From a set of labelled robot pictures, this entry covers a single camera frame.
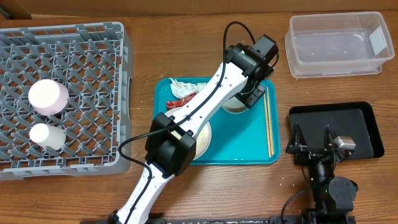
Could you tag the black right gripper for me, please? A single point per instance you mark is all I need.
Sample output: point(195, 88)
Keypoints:
point(311, 154)

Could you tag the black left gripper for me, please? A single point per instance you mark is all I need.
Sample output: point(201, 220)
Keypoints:
point(255, 98)

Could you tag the wooden chopstick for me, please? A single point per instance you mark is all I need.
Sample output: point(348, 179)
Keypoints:
point(267, 127)
point(271, 145)

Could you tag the grey bowl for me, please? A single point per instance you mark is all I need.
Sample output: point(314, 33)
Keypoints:
point(233, 105)

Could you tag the pink bowl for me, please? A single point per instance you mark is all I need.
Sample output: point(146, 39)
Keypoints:
point(48, 97)

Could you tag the cream white cup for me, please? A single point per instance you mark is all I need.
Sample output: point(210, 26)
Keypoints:
point(46, 135)

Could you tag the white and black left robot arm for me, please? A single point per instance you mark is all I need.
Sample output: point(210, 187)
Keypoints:
point(172, 140)

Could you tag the black rectangular tray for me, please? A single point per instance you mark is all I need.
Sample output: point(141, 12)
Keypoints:
point(354, 119)

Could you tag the clear plastic bin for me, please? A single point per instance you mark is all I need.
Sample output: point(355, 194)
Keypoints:
point(339, 44)

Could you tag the crumpled white napkin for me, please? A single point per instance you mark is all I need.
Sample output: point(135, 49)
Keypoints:
point(181, 89)

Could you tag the large white dirty plate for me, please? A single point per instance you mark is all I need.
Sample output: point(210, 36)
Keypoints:
point(203, 139)

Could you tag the red snack wrapper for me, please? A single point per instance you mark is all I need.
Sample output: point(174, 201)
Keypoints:
point(179, 103)

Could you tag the grey plastic dish rack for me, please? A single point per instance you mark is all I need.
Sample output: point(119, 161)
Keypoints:
point(94, 62)

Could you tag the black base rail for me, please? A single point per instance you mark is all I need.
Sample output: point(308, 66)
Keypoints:
point(217, 221)

